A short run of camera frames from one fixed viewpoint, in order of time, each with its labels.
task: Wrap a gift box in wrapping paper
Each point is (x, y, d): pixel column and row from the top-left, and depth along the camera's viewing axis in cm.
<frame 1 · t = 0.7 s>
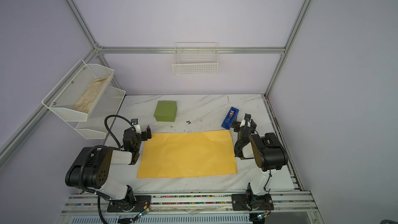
left hand: (140, 128, 95), fingers open
right hand: (240, 117, 94), fingers open
green gift box: (166, 111, 110), point 3 cm above the table
yellow orange wrapping paper: (187, 153, 96), on the table
lower white mesh shelf: (100, 119, 69), point 33 cm above the table
beige cloth in shelf: (84, 102, 78), point 31 cm above the table

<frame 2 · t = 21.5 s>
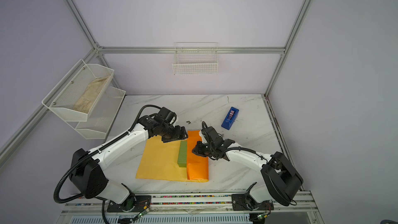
left hand: (181, 139, 81), fingers open
right hand: (189, 153, 81), fingers closed
green gift box: (182, 155, 84), point 7 cm above the table
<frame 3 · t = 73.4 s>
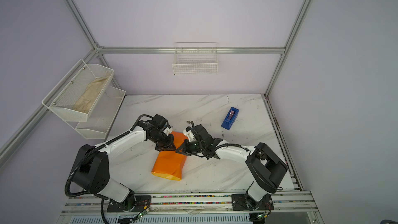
left hand: (174, 150, 83), fingers closed
right hand: (173, 155, 77), fingers closed
yellow orange wrapping paper: (170, 164, 82), point 6 cm above the table
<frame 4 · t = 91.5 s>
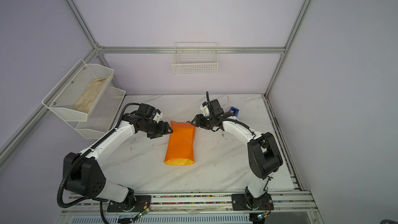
left hand: (166, 134, 83), fingers open
right hand: (190, 125, 86), fingers open
yellow orange wrapping paper: (180, 150, 90), point 4 cm above the table
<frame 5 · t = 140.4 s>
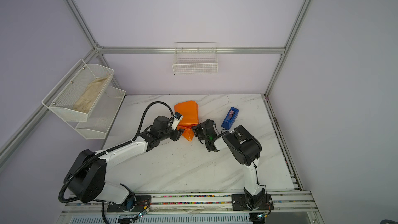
left hand: (178, 128, 89), fingers open
right hand: (186, 128, 96), fingers closed
yellow orange wrapping paper: (189, 110, 109), point 4 cm above the table
